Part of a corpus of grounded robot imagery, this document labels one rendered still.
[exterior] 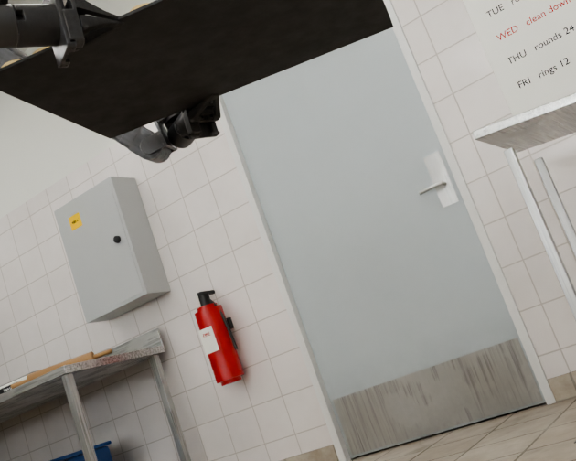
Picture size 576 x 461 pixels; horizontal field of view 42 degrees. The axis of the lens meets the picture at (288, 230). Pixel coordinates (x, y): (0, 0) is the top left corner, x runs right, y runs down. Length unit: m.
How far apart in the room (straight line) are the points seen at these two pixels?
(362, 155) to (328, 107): 0.31
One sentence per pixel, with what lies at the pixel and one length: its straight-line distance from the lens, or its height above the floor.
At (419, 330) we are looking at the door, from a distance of 3.59.
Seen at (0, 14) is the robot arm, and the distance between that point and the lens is 1.10.
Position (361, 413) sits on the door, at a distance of 3.79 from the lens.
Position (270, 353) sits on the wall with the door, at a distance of 3.96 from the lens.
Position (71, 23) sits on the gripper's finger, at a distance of 1.10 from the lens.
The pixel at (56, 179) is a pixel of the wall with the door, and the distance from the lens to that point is 4.96.
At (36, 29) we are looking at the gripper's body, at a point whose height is 0.98.
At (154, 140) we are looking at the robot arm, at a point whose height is 0.99.
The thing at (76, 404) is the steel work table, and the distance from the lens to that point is 3.83.
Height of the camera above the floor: 0.42
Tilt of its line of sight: 11 degrees up
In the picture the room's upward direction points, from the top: 20 degrees counter-clockwise
